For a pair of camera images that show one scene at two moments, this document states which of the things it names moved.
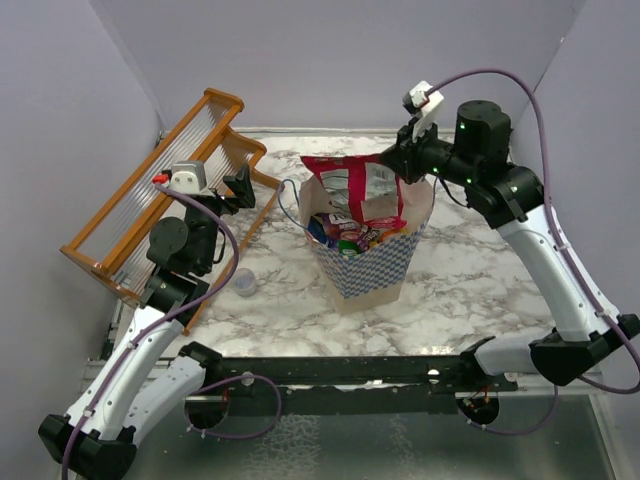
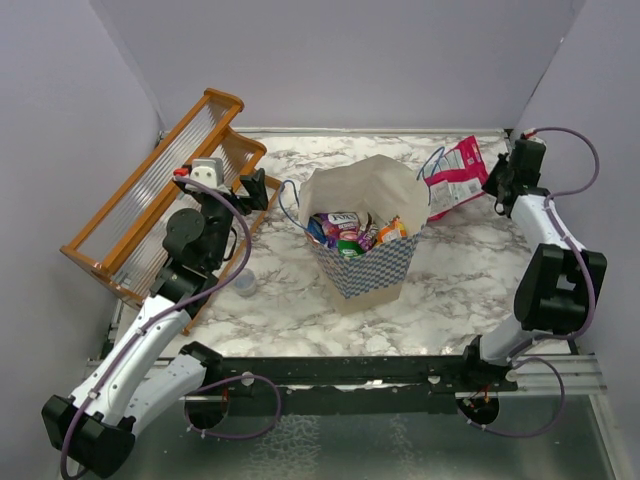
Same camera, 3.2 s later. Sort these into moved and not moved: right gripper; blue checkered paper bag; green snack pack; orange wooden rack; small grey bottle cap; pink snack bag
Moved: right gripper; pink snack bag
Not moved: orange wooden rack; blue checkered paper bag; green snack pack; small grey bottle cap
